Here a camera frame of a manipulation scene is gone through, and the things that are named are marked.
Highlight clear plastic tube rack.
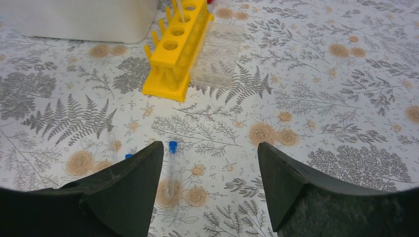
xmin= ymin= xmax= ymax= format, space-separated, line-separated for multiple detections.
xmin=190 ymin=21 xmax=245 ymax=89

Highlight test tube blue cap right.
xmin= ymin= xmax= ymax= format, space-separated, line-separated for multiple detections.
xmin=166 ymin=141 xmax=177 ymax=199

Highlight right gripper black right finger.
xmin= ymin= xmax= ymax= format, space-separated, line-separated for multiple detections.
xmin=257 ymin=142 xmax=419 ymax=237

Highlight clear plastic pipette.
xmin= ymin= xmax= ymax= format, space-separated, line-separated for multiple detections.
xmin=176 ymin=0 xmax=186 ymax=23

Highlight floral patterned table mat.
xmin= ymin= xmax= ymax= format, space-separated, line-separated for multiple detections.
xmin=0 ymin=0 xmax=419 ymax=237

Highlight test tube blue cap left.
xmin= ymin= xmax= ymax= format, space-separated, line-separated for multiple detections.
xmin=107 ymin=132 xmax=118 ymax=163

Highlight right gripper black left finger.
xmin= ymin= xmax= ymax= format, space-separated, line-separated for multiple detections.
xmin=0 ymin=141 xmax=164 ymax=237

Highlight yellow test tube rack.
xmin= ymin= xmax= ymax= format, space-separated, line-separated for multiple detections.
xmin=142 ymin=0 xmax=214 ymax=102

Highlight white plastic storage bin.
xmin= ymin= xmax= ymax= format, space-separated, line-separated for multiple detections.
xmin=0 ymin=0 xmax=159 ymax=43

